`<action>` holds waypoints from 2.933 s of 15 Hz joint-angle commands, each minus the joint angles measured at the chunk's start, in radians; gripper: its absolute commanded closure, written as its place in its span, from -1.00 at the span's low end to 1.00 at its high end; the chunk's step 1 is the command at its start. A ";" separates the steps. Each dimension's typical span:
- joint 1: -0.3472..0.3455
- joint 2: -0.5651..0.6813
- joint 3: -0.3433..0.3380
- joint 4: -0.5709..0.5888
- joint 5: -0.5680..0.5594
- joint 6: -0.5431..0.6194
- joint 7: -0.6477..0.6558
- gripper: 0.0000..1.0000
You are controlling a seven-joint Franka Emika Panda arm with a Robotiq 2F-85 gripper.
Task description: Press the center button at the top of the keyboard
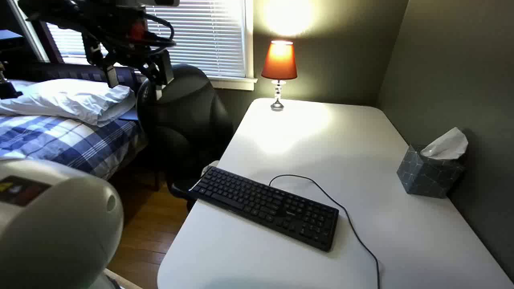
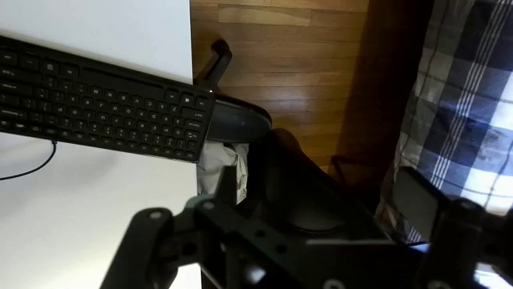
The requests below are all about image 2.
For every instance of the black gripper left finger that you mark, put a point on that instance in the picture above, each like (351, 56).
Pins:
(149, 241)

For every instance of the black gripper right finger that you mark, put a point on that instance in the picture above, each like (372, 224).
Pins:
(465, 234)

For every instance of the black computer keyboard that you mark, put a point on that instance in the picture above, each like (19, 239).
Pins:
(106, 106)

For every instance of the crumpled white plastic bag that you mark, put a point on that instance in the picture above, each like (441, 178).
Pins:
(216, 157)

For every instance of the plaid checkered cloth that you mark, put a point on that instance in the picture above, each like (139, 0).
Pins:
(469, 106)

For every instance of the black leather office chair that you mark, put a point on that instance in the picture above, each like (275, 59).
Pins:
(298, 181)

